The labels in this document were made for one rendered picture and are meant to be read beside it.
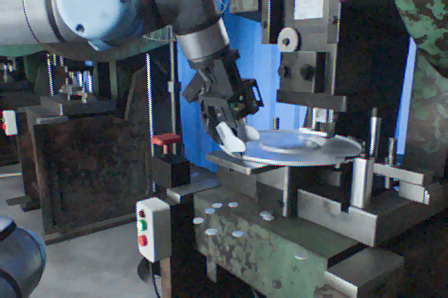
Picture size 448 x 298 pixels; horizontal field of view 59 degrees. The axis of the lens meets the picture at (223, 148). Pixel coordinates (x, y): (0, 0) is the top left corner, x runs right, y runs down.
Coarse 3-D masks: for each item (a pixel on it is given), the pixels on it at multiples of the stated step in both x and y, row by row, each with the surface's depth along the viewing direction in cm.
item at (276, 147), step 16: (256, 144) 84; (272, 144) 82; (288, 144) 82; (304, 144) 82; (320, 144) 84; (336, 144) 84; (352, 144) 84; (256, 160) 72; (272, 160) 70; (288, 160) 72; (304, 160) 72; (320, 160) 72; (336, 160) 71
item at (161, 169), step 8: (152, 160) 104; (160, 160) 101; (168, 160) 101; (176, 160) 101; (184, 160) 101; (152, 168) 105; (160, 168) 101; (168, 168) 98; (176, 168) 99; (184, 168) 100; (160, 176) 102; (168, 176) 99; (176, 176) 99; (184, 176) 101; (160, 184) 103; (168, 184) 99; (176, 184) 100; (184, 184) 101
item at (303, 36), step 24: (288, 0) 83; (312, 0) 78; (288, 24) 84; (312, 24) 79; (288, 48) 83; (312, 48) 80; (336, 48) 76; (360, 48) 80; (288, 72) 82; (312, 72) 77; (336, 72) 77; (360, 72) 82
